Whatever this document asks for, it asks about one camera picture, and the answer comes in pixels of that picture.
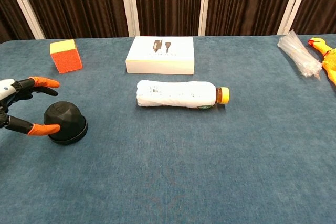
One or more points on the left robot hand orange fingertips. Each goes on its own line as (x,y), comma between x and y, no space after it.
(8,90)

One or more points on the black dome-shaped object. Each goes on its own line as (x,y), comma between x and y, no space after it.
(67,119)

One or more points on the orange and yellow cube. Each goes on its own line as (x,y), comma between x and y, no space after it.
(67,60)

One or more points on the dark brown pleated curtain panel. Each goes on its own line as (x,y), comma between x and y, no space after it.
(320,3)
(246,3)
(73,3)
(168,3)
(8,11)

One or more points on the white flat printed box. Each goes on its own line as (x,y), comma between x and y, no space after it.
(160,62)

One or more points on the white-labelled bottle with yellow cap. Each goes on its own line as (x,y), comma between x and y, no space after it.
(178,94)

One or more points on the blue table cloth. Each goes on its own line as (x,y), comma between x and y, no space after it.
(210,155)

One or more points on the yellow rubber chicken toy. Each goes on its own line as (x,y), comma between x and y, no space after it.
(329,61)

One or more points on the white partition frame post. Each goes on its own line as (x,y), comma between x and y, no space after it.
(291,3)
(24,3)
(130,3)
(204,3)

